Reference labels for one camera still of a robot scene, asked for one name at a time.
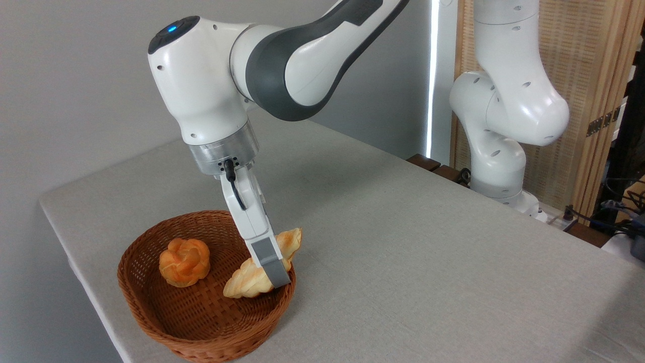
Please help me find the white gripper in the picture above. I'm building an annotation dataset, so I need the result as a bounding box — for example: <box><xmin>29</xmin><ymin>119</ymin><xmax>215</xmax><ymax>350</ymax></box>
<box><xmin>220</xmin><ymin>164</ymin><xmax>292</xmax><ymax>289</ymax></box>

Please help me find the long pale braided bread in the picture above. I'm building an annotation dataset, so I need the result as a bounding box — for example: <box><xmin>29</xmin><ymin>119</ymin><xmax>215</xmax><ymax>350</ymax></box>
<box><xmin>223</xmin><ymin>228</ymin><xmax>303</xmax><ymax>299</ymax></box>

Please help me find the round orange knotted bread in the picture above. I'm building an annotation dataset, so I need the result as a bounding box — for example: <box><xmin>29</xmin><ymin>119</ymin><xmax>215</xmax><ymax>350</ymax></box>
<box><xmin>159</xmin><ymin>238</ymin><xmax>211</xmax><ymax>288</ymax></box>

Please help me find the brown woven wicker basket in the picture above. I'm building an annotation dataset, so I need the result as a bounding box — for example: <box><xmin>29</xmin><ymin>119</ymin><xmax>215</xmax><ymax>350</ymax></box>
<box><xmin>117</xmin><ymin>210</ymin><xmax>296</xmax><ymax>363</ymax></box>

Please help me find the grey tablecloth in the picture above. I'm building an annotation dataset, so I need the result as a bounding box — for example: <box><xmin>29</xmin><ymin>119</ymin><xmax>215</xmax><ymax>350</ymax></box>
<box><xmin>39</xmin><ymin>110</ymin><xmax>645</xmax><ymax>363</ymax></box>

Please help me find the dark wooden block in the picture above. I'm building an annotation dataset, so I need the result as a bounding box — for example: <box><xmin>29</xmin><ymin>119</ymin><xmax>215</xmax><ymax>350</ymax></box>
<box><xmin>433</xmin><ymin>165</ymin><xmax>470</xmax><ymax>188</ymax></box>
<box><xmin>406</xmin><ymin>154</ymin><xmax>441</xmax><ymax>172</ymax></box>
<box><xmin>564</xmin><ymin>222</ymin><xmax>610</xmax><ymax>248</ymax></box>

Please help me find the dark metal screen hinge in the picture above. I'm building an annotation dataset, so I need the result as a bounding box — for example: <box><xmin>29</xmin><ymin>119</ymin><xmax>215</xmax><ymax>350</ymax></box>
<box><xmin>586</xmin><ymin>106</ymin><xmax>621</xmax><ymax>138</ymax></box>

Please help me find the black upright stand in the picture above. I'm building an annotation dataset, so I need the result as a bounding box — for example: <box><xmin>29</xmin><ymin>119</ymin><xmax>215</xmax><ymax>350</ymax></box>
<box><xmin>595</xmin><ymin>25</ymin><xmax>645</xmax><ymax>227</ymax></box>

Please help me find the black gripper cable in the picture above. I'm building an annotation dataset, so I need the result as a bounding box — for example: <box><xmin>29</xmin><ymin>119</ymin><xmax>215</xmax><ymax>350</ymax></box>
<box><xmin>224</xmin><ymin>159</ymin><xmax>248</xmax><ymax>211</ymax></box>

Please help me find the black cable bundle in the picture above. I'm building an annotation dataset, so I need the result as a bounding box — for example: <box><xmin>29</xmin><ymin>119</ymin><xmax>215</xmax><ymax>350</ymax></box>
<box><xmin>559</xmin><ymin>176</ymin><xmax>645</xmax><ymax>240</ymax></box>

